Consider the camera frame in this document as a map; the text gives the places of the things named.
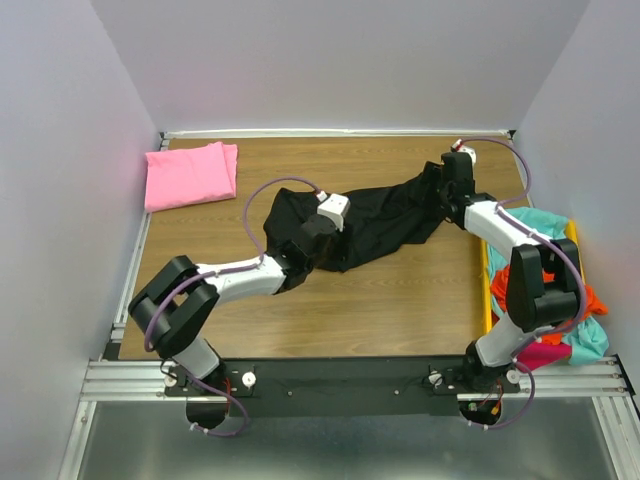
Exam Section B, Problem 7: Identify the black t-shirt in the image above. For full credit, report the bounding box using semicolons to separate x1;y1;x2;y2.
263;173;443;293

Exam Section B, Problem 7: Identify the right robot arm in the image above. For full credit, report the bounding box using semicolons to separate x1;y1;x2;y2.
424;150;587;392

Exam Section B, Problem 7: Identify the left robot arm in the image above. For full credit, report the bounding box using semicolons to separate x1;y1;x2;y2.
128;213;345;395

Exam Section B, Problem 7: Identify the yellow plastic bin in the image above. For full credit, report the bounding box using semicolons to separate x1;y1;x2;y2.
480;219;579;334

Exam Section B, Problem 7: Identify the folded pink t-shirt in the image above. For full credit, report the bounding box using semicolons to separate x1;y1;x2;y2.
144;141;238;213

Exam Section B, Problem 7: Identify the orange t-shirt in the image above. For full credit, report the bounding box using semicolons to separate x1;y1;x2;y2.
490;266;609;351

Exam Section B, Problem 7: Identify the magenta t-shirt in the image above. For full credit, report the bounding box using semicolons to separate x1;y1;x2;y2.
517;238;582;373

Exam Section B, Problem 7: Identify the teal t-shirt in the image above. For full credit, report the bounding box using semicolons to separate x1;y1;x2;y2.
485;207;609;370

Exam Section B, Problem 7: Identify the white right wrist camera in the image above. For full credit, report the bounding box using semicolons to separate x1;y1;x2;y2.
450;138;477;165

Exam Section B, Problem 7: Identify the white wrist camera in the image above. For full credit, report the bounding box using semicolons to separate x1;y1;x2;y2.
316;190;350;232
450;138;477;165

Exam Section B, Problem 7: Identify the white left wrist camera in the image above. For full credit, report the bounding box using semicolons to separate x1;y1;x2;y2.
316;190;350;232

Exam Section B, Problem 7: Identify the black mounting base plate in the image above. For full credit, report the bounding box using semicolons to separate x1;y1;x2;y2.
165;355;520;432

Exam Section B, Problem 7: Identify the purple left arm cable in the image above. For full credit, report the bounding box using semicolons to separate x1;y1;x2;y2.
143;176;326;354

